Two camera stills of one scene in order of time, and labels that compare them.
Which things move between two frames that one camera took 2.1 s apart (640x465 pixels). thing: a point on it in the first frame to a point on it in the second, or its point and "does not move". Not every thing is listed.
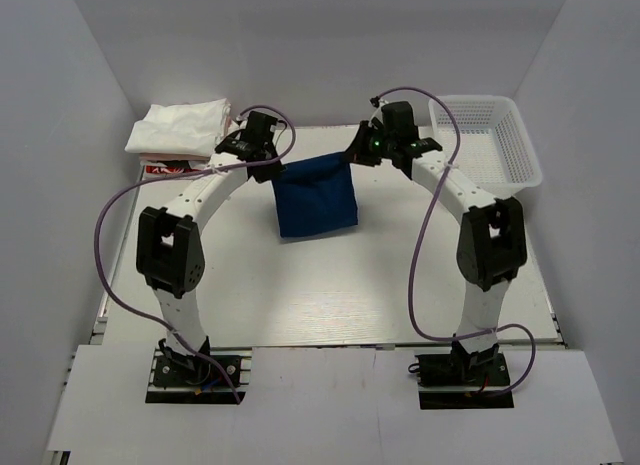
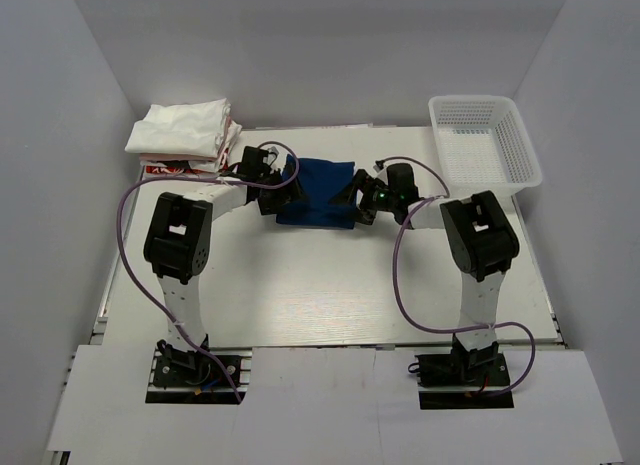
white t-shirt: [181, 128] does not move
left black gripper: [268, 174] to [287, 194]
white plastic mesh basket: [495, 153] does not move
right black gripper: [358, 154] to [362, 181]
